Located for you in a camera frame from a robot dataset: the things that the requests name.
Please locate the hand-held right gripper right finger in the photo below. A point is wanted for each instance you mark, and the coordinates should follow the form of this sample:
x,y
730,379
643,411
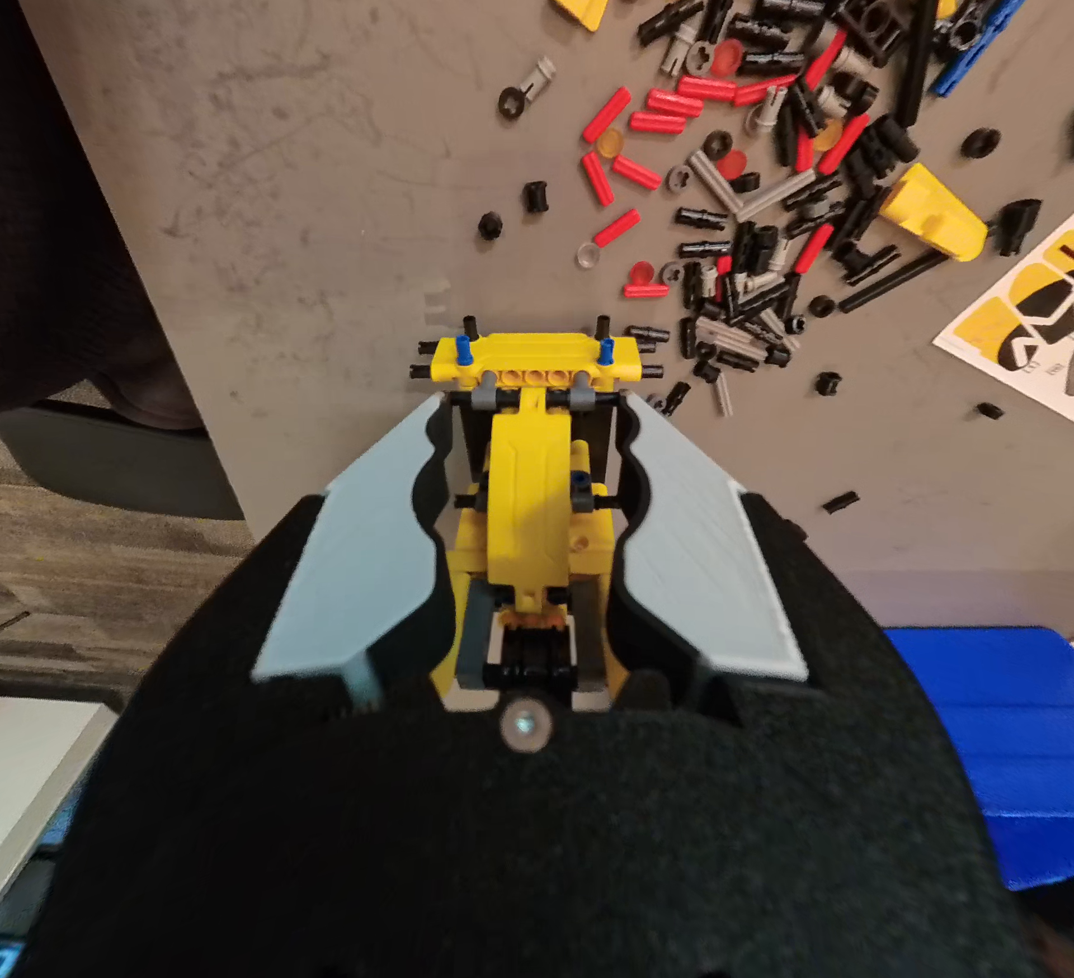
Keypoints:
x,y
713,567

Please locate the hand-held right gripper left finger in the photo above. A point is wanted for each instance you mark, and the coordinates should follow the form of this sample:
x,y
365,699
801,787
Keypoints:
x,y
352,567

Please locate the yellow curved toy panel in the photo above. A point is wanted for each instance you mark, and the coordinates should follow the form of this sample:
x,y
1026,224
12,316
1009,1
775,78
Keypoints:
x,y
529,491

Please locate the black toy axle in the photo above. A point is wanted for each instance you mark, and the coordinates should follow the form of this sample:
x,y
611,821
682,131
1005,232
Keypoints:
x,y
457,401

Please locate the yellow black toy crane model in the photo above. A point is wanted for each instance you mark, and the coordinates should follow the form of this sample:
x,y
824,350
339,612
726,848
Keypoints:
x,y
537,349

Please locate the pile of toy building pieces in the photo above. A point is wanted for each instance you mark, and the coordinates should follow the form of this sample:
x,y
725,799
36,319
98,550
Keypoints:
x,y
755,156

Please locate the black chair armrest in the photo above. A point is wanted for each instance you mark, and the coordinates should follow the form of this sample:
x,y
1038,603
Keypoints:
x,y
126,466

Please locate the blue storage bin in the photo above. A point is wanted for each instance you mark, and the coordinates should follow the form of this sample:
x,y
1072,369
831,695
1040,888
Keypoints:
x,y
998,743

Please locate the instruction sheet with pictures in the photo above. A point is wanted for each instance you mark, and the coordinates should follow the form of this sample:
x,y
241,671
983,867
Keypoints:
x,y
1015,324

